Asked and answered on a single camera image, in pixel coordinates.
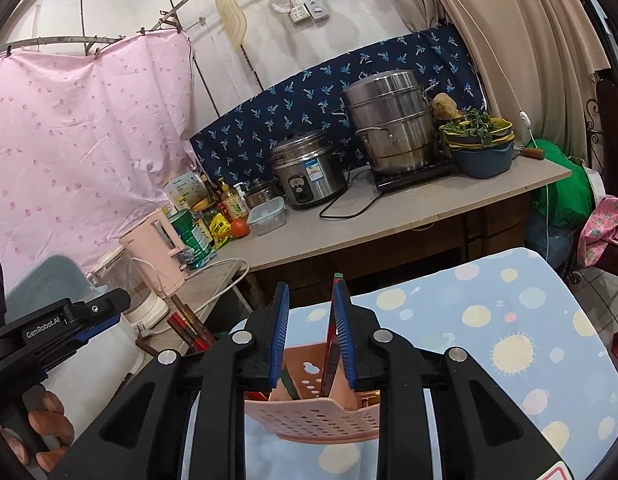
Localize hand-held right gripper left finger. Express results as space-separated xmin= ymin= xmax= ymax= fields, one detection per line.
xmin=49 ymin=281 xmax=290 ymax=480

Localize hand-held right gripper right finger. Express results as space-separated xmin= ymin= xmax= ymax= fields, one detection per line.
xmin=333 ymin=275 xmax=564 ymax=480

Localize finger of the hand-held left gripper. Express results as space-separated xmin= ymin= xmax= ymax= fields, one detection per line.
xmin=70 ymin=288 xmax=132 ymax=322
xmin=48 ymin=312 xmax=124 ymax=362

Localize pink perforated utensil basket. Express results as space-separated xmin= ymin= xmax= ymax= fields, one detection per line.
xmin=244 ymin=340 xmax=382 ymax=444

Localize person's left hand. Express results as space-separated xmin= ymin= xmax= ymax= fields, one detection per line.
xmin=0 ymin=387 xmax=76 ymax=473

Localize white blender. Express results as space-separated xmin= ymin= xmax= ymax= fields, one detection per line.
xmin=88 ymin=249 xmax=170 ymax=326

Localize white tub with teal lid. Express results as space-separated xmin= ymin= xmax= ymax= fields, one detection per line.
xmin=4 ymin=254 xmax=146 ymax=441

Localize pink electric kettle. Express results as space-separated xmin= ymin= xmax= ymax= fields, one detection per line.
xmin=120 ymin=207 xmax=188 ymax=293

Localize green tin can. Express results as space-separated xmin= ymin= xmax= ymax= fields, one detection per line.
xmin=168 ymin=210 xmax=216 ymax=267

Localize dark wooden cabinet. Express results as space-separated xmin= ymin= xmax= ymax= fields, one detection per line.
xmin=249 ymin=195 xmax=534 ymax=306

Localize clear food container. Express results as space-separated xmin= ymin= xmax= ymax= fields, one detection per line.
xmin=246 ymin=196 xmax=290 ymax=237

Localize yellow packet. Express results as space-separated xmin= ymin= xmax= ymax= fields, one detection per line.
xmin=209 ymin=212 xmax=233 ymax=251

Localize wooden counter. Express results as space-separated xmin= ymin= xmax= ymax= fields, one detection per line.
xmin=189 ymin=157 xmax=574 ymax=272

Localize white jar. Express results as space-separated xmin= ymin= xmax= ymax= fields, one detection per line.
xmin=164 ymin=171 xmax=210 ymax=211

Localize yellow oil bottle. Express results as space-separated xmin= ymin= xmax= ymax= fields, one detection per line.
xmin=220 ymin=182 xmax=244 ymax=221

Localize small steel pot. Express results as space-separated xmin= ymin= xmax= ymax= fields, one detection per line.
xmin=245 ymin=178 xmax=277 ymax=209

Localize blue dotted tablecloth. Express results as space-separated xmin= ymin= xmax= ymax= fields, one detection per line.
xmin=181 ymin=247 xmax=618 ymax=480

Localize steel rice cooker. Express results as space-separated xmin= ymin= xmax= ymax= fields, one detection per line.
xmin=269 ymin=130 xmax=348 ymax=211

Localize pink printed sheet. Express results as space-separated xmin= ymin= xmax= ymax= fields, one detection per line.
xmin=0 ymin=27 xmax=200 ymax=286

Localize black induction cooker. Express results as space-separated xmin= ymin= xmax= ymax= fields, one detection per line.
xmin=373 ymin=156 xmax=460 ymax=192

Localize steel steamer pot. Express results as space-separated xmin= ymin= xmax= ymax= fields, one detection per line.
xmin=334 ymin=70 xmax=440 ymax=176

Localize blue plastic basin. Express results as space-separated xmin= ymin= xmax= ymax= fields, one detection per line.
xmin=451 ymin=140 xmax=516 ymax=180

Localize navy printed cloth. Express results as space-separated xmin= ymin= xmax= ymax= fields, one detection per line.
xmin=189 ymin=25 xmax=484 ymax=191

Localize leafy green vegetables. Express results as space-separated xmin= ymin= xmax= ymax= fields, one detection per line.
xmin=439 ymin=109 xmax=504 ymax=145

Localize brown potato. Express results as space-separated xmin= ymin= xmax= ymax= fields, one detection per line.
xmin=431 ymin=92 xmax=458 ymax=121

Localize yellow plastic basin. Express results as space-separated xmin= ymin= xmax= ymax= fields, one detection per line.
xmin=441 ymin=119 xmax=516 ymax=152

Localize green bag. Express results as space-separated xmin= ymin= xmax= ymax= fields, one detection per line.
xmin=526 ymin=137 xmax=597 ymax=228

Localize pink floral cloth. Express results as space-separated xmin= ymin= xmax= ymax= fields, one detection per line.
xmin=576 ymin=195 xmax=618 ymax=268

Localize pale yellow hanging board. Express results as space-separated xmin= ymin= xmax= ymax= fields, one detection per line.
xmin=215 ymin=0 xmax=250 ymax=52

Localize beige curtain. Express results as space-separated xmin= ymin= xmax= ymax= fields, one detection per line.
xmin=419 ymin=0 xmax=614 ymax=161

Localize dark wooden chair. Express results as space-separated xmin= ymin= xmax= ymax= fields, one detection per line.
xmin=584 ymin=74 xmax=618 ymax=286

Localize white power cable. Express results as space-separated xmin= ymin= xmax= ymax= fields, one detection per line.
xmin=159 ymin=257 xmax=252 ymax=322

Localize black power cable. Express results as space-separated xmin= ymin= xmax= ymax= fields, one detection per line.
xmin=319 ymin=165 xmax=390 ymax=221

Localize metal curtain rail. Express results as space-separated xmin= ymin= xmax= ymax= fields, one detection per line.
xmin=0 ymin=0 xmax=224 ymax=58

